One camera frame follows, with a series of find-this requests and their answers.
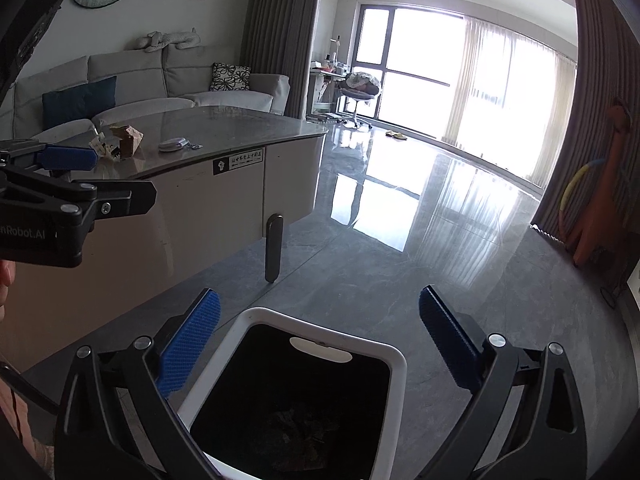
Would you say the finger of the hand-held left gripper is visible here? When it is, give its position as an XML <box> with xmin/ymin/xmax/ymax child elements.
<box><xmin>0</xmin><ymin>140</ymin><xmax>99</xmax><ymax>175</ymax></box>
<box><xmin>0</xmin><ymin>167</ymin><xmax>158</xmax><ymax>223</ymax></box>

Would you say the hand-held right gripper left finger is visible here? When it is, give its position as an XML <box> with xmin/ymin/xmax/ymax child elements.
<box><xmin>54</xmin><ymin>287</ymin><xmax>223</xmax><ymax>480</ymax></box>

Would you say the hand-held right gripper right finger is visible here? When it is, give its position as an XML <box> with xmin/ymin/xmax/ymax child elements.
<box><xmin>419</xmin><ymin>285</ymin><xmax>588</xmax><ymax>480</ymax></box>

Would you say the white trash bin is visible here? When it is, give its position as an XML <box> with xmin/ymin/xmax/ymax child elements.
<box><xmin>177</xmin><ymin>307</ymin><xmax>407</xmax><ymax>480</ymax></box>

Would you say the person's left forearm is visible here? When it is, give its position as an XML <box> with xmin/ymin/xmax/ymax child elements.
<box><xmin>0</xmin><ymin>375</ymin><xmax>57</xmax><ymax>480</ymax></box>

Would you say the person's left hand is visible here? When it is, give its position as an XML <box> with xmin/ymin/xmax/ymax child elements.
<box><xmin>0</xmin><ymin>260</ymin><xmax>19</xmax><ymax>322</ymax></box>

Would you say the white plastic part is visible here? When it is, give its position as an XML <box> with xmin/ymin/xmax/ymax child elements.
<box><xmin>89</xmin><ymin>132</ymin><xmax>121</xmax><ymax>161</ymax></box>

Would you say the teal pillow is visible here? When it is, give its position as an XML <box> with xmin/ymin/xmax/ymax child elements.
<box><xmin>42</xmin><ymin>76</ymin><xmax>118</xmax><ymax>131</ymax></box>

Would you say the brown cardboard piece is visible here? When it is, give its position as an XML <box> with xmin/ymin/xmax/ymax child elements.
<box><xmin>110</xmin><ymin>124</ymin><xmax>145</xmax><ymax>157</ymax></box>

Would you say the white round device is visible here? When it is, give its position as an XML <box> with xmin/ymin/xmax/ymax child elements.
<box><xmin>158</xmin><ymin>136</ymin><xmax>202</xmax><ymax>153</ymax></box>

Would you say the grey fabric sofa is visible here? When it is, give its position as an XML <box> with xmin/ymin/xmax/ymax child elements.
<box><xmin>0</xmin><ymin>42</ymin><xmax>291</xmax><ymax>144</ymax></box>

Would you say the grey plush toy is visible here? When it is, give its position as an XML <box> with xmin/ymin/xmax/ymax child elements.
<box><xmin>132</xmin><ymin>27</ymin><xmax>201</xmax><ymax>54</ymax></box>

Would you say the black white floral pillow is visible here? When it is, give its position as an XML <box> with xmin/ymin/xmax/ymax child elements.
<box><xmin>210</xmin><ymin>62</ymin><xmax>251</xmax><ymax>93</ymax></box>

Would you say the colourful hoop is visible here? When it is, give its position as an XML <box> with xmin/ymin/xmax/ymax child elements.
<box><xmin>558</xmin><ymin>157</ymin><xmax>609</xmax><ymax>227</ymax></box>

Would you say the orange toy animal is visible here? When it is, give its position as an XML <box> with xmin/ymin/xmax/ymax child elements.
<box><xmin>567</xmin><ymin>100</ymin><xmax>640</xmax><ymax>269</ymax></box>

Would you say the grey curtain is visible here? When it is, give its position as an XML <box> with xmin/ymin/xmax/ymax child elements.
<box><xmin>529</xmin><ymin>0</ymin><xmax>640</xmax><ymax>281</ymax></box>
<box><xmin>240</xmin><ymin>0</ymin><xmax>329</xmax><ymax>119</ymax></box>

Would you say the cluttered white desk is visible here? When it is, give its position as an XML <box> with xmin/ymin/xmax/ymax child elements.
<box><xmin>307</xmin><ymin>35</ymin><xmax>352</xmax><ymax>124</ymax></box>

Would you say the sheer white curtain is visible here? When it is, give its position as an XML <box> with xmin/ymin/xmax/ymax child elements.
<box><xmin>442</xmin><ymin>15</ymin><xmax>579</xmax><ymax>192</ymax></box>

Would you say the swivel chair with clothes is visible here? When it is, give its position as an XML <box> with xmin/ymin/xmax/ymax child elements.
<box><xmin>340</xmin><ymin>71</ymin><xmax>384</xmax><ymax>130</ymax></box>

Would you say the large window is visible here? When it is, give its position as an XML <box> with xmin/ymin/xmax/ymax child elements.
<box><xmin>356</xmin><ymin>4</ymin><xmax>467</xmax><ymax>137</ymax></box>

